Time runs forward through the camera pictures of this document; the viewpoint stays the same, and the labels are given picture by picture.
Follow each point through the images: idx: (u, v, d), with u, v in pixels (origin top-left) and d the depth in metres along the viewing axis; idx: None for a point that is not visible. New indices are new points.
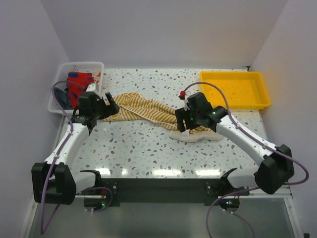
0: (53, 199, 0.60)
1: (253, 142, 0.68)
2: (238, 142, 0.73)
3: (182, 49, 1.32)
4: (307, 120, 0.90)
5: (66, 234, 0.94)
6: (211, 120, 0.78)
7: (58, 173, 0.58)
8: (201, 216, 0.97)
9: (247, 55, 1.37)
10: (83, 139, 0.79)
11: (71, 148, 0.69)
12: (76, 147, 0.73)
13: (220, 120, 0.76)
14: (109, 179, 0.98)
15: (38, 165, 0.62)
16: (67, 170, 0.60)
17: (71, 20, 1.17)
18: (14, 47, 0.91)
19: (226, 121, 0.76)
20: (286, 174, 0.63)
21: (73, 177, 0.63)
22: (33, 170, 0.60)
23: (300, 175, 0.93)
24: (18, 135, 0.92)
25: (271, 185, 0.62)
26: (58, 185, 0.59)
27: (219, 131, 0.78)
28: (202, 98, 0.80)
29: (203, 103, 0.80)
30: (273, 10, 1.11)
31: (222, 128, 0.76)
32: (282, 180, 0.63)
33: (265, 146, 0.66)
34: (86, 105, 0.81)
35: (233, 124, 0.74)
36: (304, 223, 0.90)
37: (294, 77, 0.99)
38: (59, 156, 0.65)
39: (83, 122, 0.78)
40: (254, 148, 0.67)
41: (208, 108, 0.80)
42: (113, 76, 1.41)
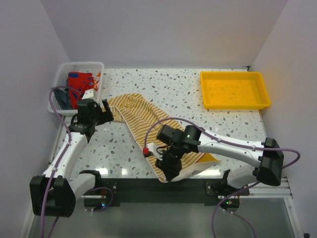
0: (53, 212, 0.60)
1: (241, 148, 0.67)
2: (227, 154, 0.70)
3: (183, 49, 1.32)
4: (307, 120, 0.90)
5: (66, 234, 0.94)
6: (190, 145, 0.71)
7: (56, 187, 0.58)
8: (201, 217, 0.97)
9: (247, 55, 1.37)
10: (83, 148, 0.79)
11: (70, 159, 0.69)
12: (75, 157, 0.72)
13: (197, 142, 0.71)
14: (109, 179, 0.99)
15: (36, 179, 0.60)
16: (66, 183, 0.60)
17: (71, 19, 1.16)
18: (14, 46, 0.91)
19: (206, 141, 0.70)
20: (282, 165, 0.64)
21: (71, 189, 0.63)
22: (30, 185, 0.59)
23: (300, 176, 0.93)
24: (18, 134, 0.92)
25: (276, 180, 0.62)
26: (57, 199, 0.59)
27: (203, 150, 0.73)
28: (169, 129, 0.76)
29: (172, 132, 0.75)
30: (273, 9, 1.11)
31: (205, 148, 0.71)
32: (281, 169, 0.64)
33: (254, 148, 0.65)
34: (85, 113, 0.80)
35: (214, 141, 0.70)
36: (304, 223, 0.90)
37: (295, 77, 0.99)
38: (57, 169, 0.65)
39: (82, 131, 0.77)
40: (245, 154, 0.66)
41: (181, 133, 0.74)
42: (113, 76, 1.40)
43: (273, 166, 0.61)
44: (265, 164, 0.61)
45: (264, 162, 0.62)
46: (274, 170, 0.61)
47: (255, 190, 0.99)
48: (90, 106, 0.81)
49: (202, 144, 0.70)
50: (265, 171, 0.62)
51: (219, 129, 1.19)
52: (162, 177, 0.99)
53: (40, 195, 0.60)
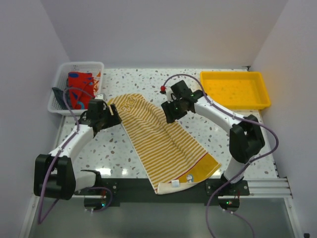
0: (52, 194, 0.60)
1: (224, 115, 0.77)
2: (213, 117, 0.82)
3: (183, 48, 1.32)
4: (307, 120, 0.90)
5: (65, 234, 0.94)
6: (190, 103, 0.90)
7: (60, 166, 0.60)
8: (201, 216, 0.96)
9: (247, 55, 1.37)
10: (88, 141, 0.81)
11: (76, 145, 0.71)
12: (79, 145, 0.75)
13: (196, 100, 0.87)
14: (109, 179, 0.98)
15: (42, 157, 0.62)
16: (69, 163, 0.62)
17: (71, 19, 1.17)
18: (14, 47, 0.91)
19: (201, 101, 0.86)
20: (256, 143, 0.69)
21: (73, 174, 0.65)
22: (36, 162, 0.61)
23: (299, 176, 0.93)
24: (18, 134, 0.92)
25: (242, 150, 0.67)
26: (59, 178, 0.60)
27: (197, 110, 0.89)
28: (183, 85, 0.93)
29: (184, 89, 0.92)
30: (273, 9, 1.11)
31: (199, 107, 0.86)
32: (253, 146, 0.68)
33: (234, 116, 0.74)
34: (94, 110, 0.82)
35: (207, 102, 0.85)
36: (304, 223, 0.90)
37: (295, 77, 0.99)
38: (63, 150, 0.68)
39: (90, 124, 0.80)
40: (225, 120, 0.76)
41: (188, 92, 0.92)
42: (113, 76, 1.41)
43: (242, 135, 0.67)
44: (237, 130, 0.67)
45: (235, 127, 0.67)
46: (242, 138, 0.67)
47: (255, 190, 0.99)
48: (99, 104, 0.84)
49: (198, 102, 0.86)
50: (234, 137, 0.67)
51: (219, 129, 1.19)
52: (157, 189, 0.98)
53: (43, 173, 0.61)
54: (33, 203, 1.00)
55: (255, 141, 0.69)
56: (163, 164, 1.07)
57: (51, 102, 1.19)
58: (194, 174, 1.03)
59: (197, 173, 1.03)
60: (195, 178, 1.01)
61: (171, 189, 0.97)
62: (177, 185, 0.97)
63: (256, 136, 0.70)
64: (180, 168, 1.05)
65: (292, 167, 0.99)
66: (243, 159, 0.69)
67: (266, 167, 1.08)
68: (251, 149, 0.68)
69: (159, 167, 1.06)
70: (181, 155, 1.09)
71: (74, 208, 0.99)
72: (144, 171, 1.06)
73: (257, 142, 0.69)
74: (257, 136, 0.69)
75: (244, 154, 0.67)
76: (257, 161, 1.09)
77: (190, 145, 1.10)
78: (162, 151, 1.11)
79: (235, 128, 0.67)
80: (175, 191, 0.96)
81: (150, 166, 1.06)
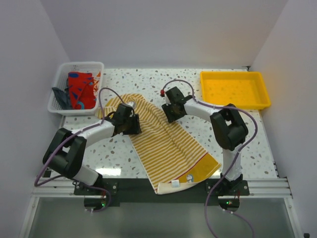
0: (57, 165, 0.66)
1: (207, 107, 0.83)
2: (200, 112, 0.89)
3: (182, 48, 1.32)
4: (307, 120, 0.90)
5: (65, 234, 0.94)
6: (182, 106, 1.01)
7: (76, 143, 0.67)
8: (201, 216, 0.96)
9: (247, 55, 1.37)
10: (105, 137, 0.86)
11: (94, 134, 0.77)
12: (97, 136, 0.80)
13: (185, 102, 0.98)
14: (109, 180, 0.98)
15: (63, 130, 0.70)
16: (83, 144, 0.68)
17: (71, 19, 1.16)
18: (13, 47, 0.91)
19: (189, 102, 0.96)
20: (237, 129, 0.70)
21: (82, 158, 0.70)
22: (57, 133, 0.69)
23: (300, 176, 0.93)
24: (17, 134, 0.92)
25: (225, 135, 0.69)
26: (70, 153, 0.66)
27: (188, 111, 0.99)
28: (176, 90, 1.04)
29: (177, 93, 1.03)
30: (274, 9, 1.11)
31: (189, 107, 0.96)
32: (236, 133, 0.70)
33: (214, 106, 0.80)
34: (122, 113, 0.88)
35: (193, 101, 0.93)
36: (305, 223, 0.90)
37: (295, 76, 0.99)
38: (83, 132, 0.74)
39: (113, 123, 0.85)
40: (207, 111, 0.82)
41: (181, 97, 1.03)
42: (113, 76, 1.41)
43: (223, 121, 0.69)
44: (216, 116, 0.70)
45: (215, 115, 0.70)
46: (222, 125, 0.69)
47: (255, 190, 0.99)
48: (128, 110, 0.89)
49: (186, 103, 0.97)
50: (214, 123, 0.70)
51: None
52: (157, 189, 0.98)
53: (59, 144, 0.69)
54: (33, 203, 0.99)
55: (237, 127, 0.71)
56: (163, 164, 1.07)
57: (51, 102, 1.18)
58: (194, 174, 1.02)
59: (197, 173, 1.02)
60: (195, 178, 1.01)
61: (171, 189, 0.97)
62: (177, 185, 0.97)
63: (237, 122, 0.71)
64: (180, 169, 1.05)
65: (292, 166, 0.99)
66: (226, 147, 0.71)
67: (266, 167, 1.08)
68: (233, 136, 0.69)
69: (159, 168, 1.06)
70: (181, 155, 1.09)
71: (74, 208, 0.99)
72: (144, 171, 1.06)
73: (239, 129, 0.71)
74: (238, 123, 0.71)
75: (227, 141, 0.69)
76: (257, 161, 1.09)
77: (190, 145, 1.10)
78: (162, 151, 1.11)
79: (214, 115, 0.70)
80: (175, 191, 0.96)
81: (150, 166, 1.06)
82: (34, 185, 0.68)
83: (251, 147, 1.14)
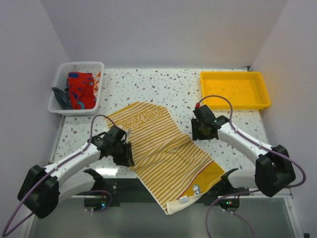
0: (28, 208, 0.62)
1: (250, 144, 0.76)
2: (238, 145, 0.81)
3: (182, 48, 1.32)
4: (307, 121, 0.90)
5: (66, 234, 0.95)
6: (213, 129, 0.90)
7: (46, 186, 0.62)
8: (201, 217, 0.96)
9: (247, 55, 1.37)
10: (89, 163, 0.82)
11: (73, 167, 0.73)
12: (78, 167, 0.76)
13: (220, 127, 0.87)
14: (109, 179, 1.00)
15: (37, 168, 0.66)
16: (56, 186, 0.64)
17: (70, 18, 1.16)
18: (13, 46, 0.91)
19: (225, 126, 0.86)
20: (285, 177, 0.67)
21: (55, 198, 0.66)
22: (30, 171, 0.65)
23: (300, 176, 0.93)
24: (17, 134, 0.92)
25: (271, 183, 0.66)
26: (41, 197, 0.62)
27: (221, 136, 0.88)
28: (206, 109, 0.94)
29: (207, 113, 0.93)
30: (274, 9, 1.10)
31: (223, 134, 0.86)
32: (283, 180, 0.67)
33: (260, 146, 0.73)
34: (113, 135, 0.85)
35: (232, 130, 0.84)
36: (304, 223, 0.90)
37: (295, 77, 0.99)
38: (58, 170, 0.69)
39: (99, 146, 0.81)
40: (251, 149, 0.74)
41: (211, 117, 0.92)
42: (113, 76, 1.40)
43: (271, 168, 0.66)
44: (263, 161, 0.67)
45: (262, 159, 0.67)
46: (270, 171, 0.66)
47: (255, 190, 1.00)
48: (120, 134, 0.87)
49: (221, 127, 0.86)
50: (261, 168, 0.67)
51: None
52: (167, 209, 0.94)
53: (31, 183, 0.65)
54: None
55: (285, 174, 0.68)
56: (166, 179, 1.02)
57: (51, 102, 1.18)
58: (198, 183, 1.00)
59: (202, 182, 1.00)
60: (202, 187, 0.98)
61: (180, 206, 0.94)
62: (185, 200, 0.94)
63: (285, 168, 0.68)
64: (184, 180, 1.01)
65: None
66: (270, 194, 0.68)
67: None
68: (281, 183, 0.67)
69: (164, 178, 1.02)
70: (182, 163, 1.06)
71: (75, 208, 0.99)
72: (146, 187, 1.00)
73: (286, 175, 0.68)
74: (287, 169, 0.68)
75: (272, 188, 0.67)
76: None
77: (188, 152, 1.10)
78: (163, 162, 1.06)
79: (261, 159, 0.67)
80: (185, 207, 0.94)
81: (152, 183, 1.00)
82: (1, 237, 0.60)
83: None
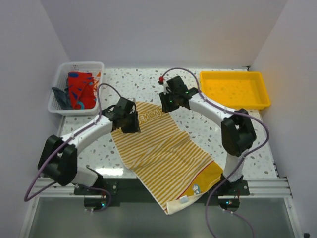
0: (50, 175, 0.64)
1: (217, 109, 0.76)
2: (208, 112, 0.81)
3: (182, 48, 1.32)
4: (307, 121, 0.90)
5: (66, 234, 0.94)
6: (184, 100, 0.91)
7: (65, 153, 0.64)
8: (201, 216, 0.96)
9: (247, 55, 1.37)
10: (103, 134, 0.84)
11: (87, 137, 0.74)
12: (93, 136, 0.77)
13: (190, 97, 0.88)
14: (109, 179, 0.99)
15: (53, 138, 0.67)
16: (75, 152, 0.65)
17: (70, 18, 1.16)
18: (14, 47, 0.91)
19: (195, 97, 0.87)
20: (247, 136, 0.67)
21: (75, 166, 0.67)
22: (47, 140, 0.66)
23: (299, 176, 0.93)
24: (17, 134, 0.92)
25: (234, 143, 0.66)
26: (61, 163, 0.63)
27: (192, 106, 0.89)
28: (179, 81, 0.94)
29: (180, 85, 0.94)
30: (273, 9, 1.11)
31: (194, 103, 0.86)
32: (245, 140, 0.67)
33: (225, 110, 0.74)
34: (122, 106, 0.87)
35: (200, 98, 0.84)
36: (304, 223, 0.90)
37: (294, 77, 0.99)
38: (75, 138, 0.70)
39: (111, 118, 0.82)
40: (217, 114, 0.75)
41: (184, 89, 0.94)
42: (113, 76, 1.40)
43: (234, 128, 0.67)
44: (227, 122, 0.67)
45: (225, 121, 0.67)
46: (232, 130, 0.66)
47: (256, 190, 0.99)
48: (129, 104, 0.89)
49: (191, 98, 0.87)
50: (225, 129, 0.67)
51: (219, 129, 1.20)
52: (167, 209, 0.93)
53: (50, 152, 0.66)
54: (33, 203, 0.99)
55: (246, 134, 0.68)
56: (166, 179, 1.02)
57: (51, 102, 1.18)
58: (198, 183, 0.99)
59: (203, 182, 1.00)
60: (202, 187, 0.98)
61: (180, 205, 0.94)
62: (185, 200, 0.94)
63: (247, 128, 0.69)
64: (184, 180, 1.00)
65: (291, 165, 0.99)
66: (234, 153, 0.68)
67: (266, 167, 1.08)
68: (243, 142, 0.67)
69: (164, 178, 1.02)
70: (183, 163, 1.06)
71: (75, 208, 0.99)
72: (146, 187, 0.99)
73: (248, 135, 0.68)
74: (249, 129, 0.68)
75: (236, 148, 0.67)
76: (257, 161, 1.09)
77: (188, 151, 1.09)
78: (163, 161, 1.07)
79: (225, 121, 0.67)
80: (185, 207, 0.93)
81: (152, 183, 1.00)
82: (24, 201, 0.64)
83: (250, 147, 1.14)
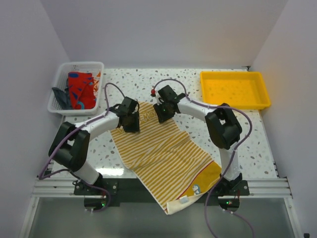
0: (62, 158, 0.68)
1: (201, 107, 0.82)
2: (195, 112, 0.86)
3: (182, 48, 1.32)
4: (307, 121, 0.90)
5: (66, 234, 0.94)
6: (175, 105, 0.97)
7: (79, 137, 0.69)
8: (201, 216, 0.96)
9: (247, 55, 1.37)
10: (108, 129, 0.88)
11: (98, 126, 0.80)
12: (102, 128, 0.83)
13: (179, 101, 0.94)
14: (109, 179, 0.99)
15: (67, 124, 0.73)
16: (87, 137, 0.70)
17: (70, 18, 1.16)
18: (14, 47, 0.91)
19: (183, 100, 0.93)
20: (231, 128, 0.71)
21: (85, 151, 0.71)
22: (62, 126, 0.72)
23: (299, 175, 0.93)
24: (17, 134, 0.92)
25: (219, 136, 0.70)
26: (73, 147, 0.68)
27: (182, 110, 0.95)
28: (169, 89, 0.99)
29: (169, 92, 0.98)
30: (273, 9, 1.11)
31: (183, 106, 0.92)
32: (230, 131, 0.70)
33: (208, 106, 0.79)
34: (127, 105, 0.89)
35: (187, 100, 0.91)
36: (305, 223, 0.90)
37: (294, 77, 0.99)
38: (87, 125, 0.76)
39: (118, 114, 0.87)
40: (202, 111, 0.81)
41: (174, 95, 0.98)
42: (113, 76, 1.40)
43: (217, 121, 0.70)
44: (211, 116, 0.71)
45: (209, 115, 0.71)
46: (216, 123, 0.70)
47: (256, 190, 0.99)
48: (133, 103, 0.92)
49: (180, 101, 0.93)
50: (209, 123, 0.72)
51: None
52: (167, 209, 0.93)
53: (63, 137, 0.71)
54: (33, 203, 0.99)
55: (232, 127, 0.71)
56: (166, 179, 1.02)
57: (51, 102, 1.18)
58: (198, 183, 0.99)
59: (203, 182, 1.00)
60: (202, 187, 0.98)
61: (180, 205, 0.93)
62: (185, 200, 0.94)
63: (231, 121, 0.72)
64: (184, 180, 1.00)
65: (291, 165, 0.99)
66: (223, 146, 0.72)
67: (266, 167, 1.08)
68: (228, 134, 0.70)
69: (164, 178, 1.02)
70: (183, 163, 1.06)
71: (75, 208, 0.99)
72: (146, 187, 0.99)
73: (233, 127, 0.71)
74: (233, 122, 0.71)
75: (222, 140, 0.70)
76: (257, 161, 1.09)
77: (188, 151, 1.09)
78: (163, 161, 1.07)
79: (209, 115, 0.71)
80: (185, 207, 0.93)
81: (152, 183, 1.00)
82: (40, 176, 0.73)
83: (250, 147, 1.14)
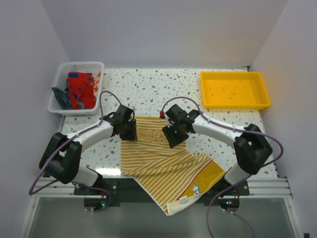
0: (53, 171, 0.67)
1: (225, 129, 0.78)
2: (217, 134, 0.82)
3: (182, 48, 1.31)
4: (307, 121, 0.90)
5: (66, 234, 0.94)
6: (188, 124, 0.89)
7: (71, 149, 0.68)
8: (201, 216, 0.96)
9: (248, 55, 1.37)
10: (102, 138, 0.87)
11: (91, 136, 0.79)
12: (95, 138, 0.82)
13: (193, 120, 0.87)
14: (109, 180, 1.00)
15: (58, 135, 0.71)
16: (79, 148, 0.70)
17: (70, 18, 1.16)
18: (14, 46, 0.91)
19: (199, 120, 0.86)
20: (262, 152, 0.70)
21: (78, 163, 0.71)
22: (52, 137, 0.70)
23: (300, 176, 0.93)
24: (17, 133, 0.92)
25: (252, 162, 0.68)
26: (65, 160, 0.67)
27: (198, 130, 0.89)
28: (177, 108, 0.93)
29: (179, 111, 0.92)
30: (273, 8, 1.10)
31: (198, 127, 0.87)
32: (261, 155, 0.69)
33: (234, 129, 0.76)
34: (122, 114, 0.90)
35: (205, 120, 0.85)
36: (305, 223, 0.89)
37: (294, 77, 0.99)
38: (79, 136, 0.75)
39: (112, 123, 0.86)
40: (226, 134, 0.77)
41: (184, 113, 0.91)
42: (113, 76, 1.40)
43: (247, 147, 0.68)
44: (240, 142, 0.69)
45: (239, 141, 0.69)
46: (248, 151, 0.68)
47: (256, 190, 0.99)
48: (128, 112, 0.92)
49: (195, 122, 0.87)
50: (239, 150, 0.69)
51: None
52: (167, 210, 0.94)
53: (53, 148, 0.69)
54: (33, 203, 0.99)
55: (262, 149, 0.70)
56: (165, 179, 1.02)
57: (51, 102, 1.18)
58: (198, 183, 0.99)
59: (203, 182, 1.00)
60: (202, 187, 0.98)
61: (180, 206, 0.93)
62: (185, 201, 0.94)
63: (261, 144, 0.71)
64: (184, 180, 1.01)
65: (292, 165, 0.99)
66: (252, 172, 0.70)
67: (266, 167, 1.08)
68: (260, 160, 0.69)
69: (163, 178, 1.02)
70: None
71: (75, 208, 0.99)
72: (145, 189, 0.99)
73: (263, 150, 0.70)
74: (263, 144, 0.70)
75: (254, 166, 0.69)
76: None
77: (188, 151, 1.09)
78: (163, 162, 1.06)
79: (238, 141, 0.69)
80: (186, 207, 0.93)
81: (151, 185, 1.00)
82: (28, 194, 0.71)
83: None
